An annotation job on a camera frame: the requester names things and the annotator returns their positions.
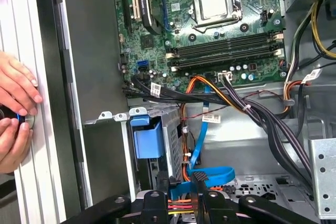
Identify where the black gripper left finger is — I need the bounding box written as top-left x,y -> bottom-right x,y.
60,170 -> 182,224

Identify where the metal disk bay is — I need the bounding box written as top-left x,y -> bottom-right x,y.
83,104 -> 184,193

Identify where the round black tool blue ring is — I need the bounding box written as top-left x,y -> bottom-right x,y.
0,105 -> 37,132

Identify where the hard disk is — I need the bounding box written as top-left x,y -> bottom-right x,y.
128,107 -> 171,193

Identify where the orange black power wire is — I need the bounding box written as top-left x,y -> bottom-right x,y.
167,75 -> 253,217

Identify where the person's left hand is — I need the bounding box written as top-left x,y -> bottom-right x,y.
0,50 -> 43,116

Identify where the black flat cable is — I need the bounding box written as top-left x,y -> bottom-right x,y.
123,73 -> 237,106

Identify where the silver CPU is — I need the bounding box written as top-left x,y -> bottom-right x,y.
198,0 -> 229,20

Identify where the person's right hand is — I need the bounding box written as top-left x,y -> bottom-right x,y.
0,118 -> 34,175

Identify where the multicolour wire bundle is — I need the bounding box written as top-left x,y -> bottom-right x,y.
283,6 -> 317,116

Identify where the metal socket cover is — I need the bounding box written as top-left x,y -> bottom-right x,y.
192,0 -> 244,28

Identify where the yellow black wire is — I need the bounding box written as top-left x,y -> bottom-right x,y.
309,0 -> 336,61

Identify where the black wire bundle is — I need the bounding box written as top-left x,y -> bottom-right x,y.
217,71 -> 316,202

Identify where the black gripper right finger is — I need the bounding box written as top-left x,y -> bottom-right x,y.
190,171 -> 318,224

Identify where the metal drive cage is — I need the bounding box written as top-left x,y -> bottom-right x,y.
308,137 -> 336,221

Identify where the green motherboard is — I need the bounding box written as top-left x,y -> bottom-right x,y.
111,0 -> 288,91

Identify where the blue wire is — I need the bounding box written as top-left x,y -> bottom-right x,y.
167,78 -> 236,199

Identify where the wire locking lever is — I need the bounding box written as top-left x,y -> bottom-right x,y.
192,18 -> 244,35

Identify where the black PC case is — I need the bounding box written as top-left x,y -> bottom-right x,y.
33,0 -> 336,224

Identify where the black expansion slot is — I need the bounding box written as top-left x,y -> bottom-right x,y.
117,0 -> 133,35

